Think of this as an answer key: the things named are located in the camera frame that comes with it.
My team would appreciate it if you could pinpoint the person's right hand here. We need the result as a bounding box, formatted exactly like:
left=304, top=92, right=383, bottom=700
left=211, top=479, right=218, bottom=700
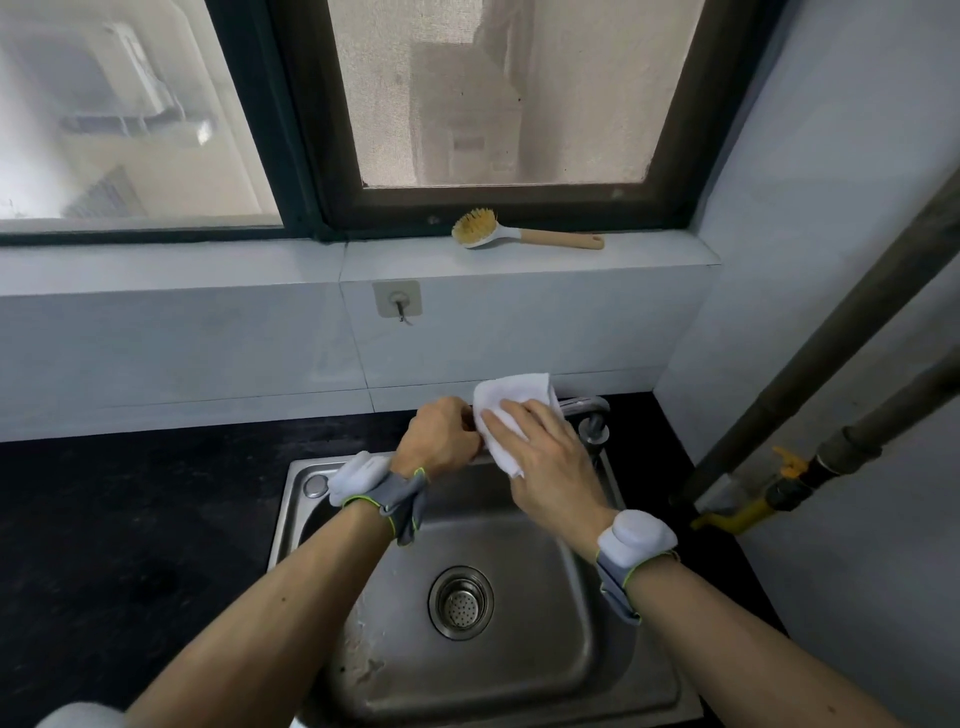
left=479, top=397, right=618, bottom=560

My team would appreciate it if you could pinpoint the person's left hand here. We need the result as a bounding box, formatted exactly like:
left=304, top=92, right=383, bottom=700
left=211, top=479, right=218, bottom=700
left=389, top=397, right=485, bottom=481

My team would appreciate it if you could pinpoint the steel faucet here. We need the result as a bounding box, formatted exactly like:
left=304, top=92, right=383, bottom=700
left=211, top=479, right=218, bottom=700
left=457, top=395, right=613, bottom=466

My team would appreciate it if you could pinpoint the white cleaning cloth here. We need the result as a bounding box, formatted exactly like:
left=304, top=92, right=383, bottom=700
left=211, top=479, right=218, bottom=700
left=472, top=372, right=564, bottom=479

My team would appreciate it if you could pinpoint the person's right forearm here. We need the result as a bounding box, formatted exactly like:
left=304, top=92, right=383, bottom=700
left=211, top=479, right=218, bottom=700
left=626, top=558, right=909, bottom=728

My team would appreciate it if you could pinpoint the person's left forearm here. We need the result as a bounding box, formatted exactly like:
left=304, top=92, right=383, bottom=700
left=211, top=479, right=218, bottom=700
left=123, top=500, right=391, bottom=728

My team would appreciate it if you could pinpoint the person's white shirt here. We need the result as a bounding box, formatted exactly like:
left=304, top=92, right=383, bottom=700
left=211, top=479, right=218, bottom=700
left=35, top=701, right=127, bottom=728

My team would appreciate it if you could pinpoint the white left wrist tracker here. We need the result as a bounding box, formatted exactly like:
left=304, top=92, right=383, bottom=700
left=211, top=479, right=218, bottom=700
left=327, top=450, right=430, bottom=547

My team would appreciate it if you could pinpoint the white wrist tracker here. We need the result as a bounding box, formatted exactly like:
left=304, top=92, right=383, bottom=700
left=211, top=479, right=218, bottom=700
left=327, top=450, right=430, bottom=547
left=596, top=509, right=680, bottom=625

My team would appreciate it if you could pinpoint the white right wrist tracker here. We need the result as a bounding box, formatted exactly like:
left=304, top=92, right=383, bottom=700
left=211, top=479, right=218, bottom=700
left=596, top=509, right=680, bottom=625

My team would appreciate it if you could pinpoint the stainless steel sink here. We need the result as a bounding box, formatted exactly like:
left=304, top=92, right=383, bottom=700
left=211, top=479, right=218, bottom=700
left=267, top=446, right=706, bottom=728

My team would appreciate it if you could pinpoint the steel sink drain strainer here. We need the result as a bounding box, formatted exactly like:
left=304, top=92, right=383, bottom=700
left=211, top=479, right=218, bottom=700
left=428, top=566, right=496, bottom=643

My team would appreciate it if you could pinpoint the dark thick pipe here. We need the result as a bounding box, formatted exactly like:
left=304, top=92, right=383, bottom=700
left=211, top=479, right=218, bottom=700
left=671, top=168, right=960, bottom=511

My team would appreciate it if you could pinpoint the black framed window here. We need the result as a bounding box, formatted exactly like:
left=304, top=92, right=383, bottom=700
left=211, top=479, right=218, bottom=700
left=0, top=0, right=785, bottom=245

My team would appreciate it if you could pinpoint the blurred beige outdoor unit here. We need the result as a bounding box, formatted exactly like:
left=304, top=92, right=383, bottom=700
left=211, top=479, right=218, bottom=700
left=410, top=41, right=523, bottom=185

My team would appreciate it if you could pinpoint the grey gas pipe with valve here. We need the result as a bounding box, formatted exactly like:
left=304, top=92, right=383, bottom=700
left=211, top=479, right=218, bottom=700
left=764, top=348, right=960, bottom=515

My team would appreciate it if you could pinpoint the white outdoor air conditioner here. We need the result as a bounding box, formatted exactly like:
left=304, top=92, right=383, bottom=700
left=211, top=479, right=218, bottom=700
left=14, top=18, right=219, bottom=140

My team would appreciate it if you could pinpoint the clear adhesive wall hook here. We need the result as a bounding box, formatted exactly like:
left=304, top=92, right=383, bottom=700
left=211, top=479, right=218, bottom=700
left=372, top=280, right=424, bottom=326

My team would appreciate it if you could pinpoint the yellow gas hose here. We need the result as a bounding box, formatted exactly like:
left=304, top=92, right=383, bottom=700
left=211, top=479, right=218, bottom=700
left=689, top=494, right=781, bottom=535

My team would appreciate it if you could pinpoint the dish brush with wooden handle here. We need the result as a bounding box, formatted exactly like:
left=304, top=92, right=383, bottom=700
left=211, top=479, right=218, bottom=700
left=451, top=208, right=606, bottom=252

